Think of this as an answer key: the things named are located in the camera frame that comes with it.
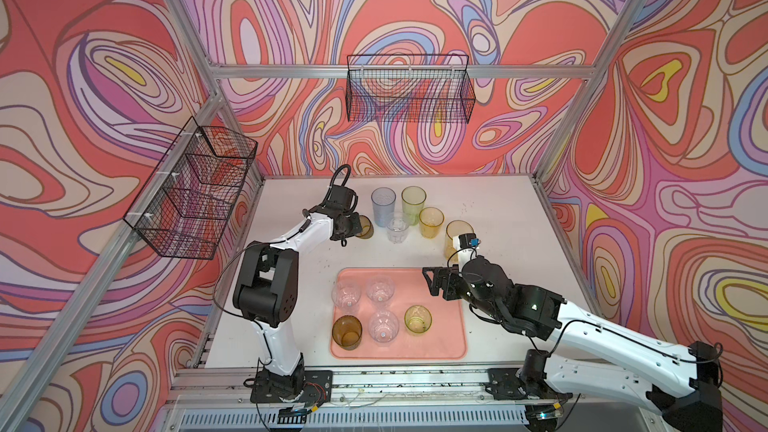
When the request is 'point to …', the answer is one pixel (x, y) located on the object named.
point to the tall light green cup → (413, 201)
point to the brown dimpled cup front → (347, 331)
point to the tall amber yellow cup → (453, 229)
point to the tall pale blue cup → (383, 203)
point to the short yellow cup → (430, 222)
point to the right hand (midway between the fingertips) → (439, 277)
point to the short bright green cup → (418, 320)
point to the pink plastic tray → (400, 318)
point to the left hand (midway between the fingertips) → (358, 225)
